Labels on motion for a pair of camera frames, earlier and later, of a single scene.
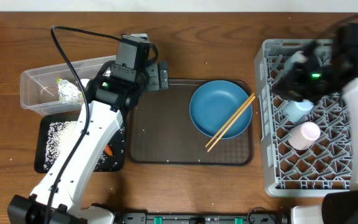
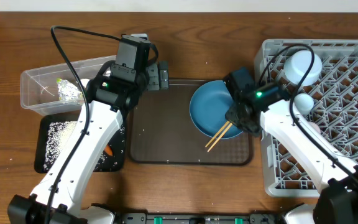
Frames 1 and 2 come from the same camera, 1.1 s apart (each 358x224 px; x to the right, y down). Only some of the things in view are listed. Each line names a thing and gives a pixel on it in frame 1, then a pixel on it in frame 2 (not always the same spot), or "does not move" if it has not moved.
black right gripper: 285,85 to 232,115
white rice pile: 59,132 does not move
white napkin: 84,81 does not move
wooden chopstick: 229,121 does not move
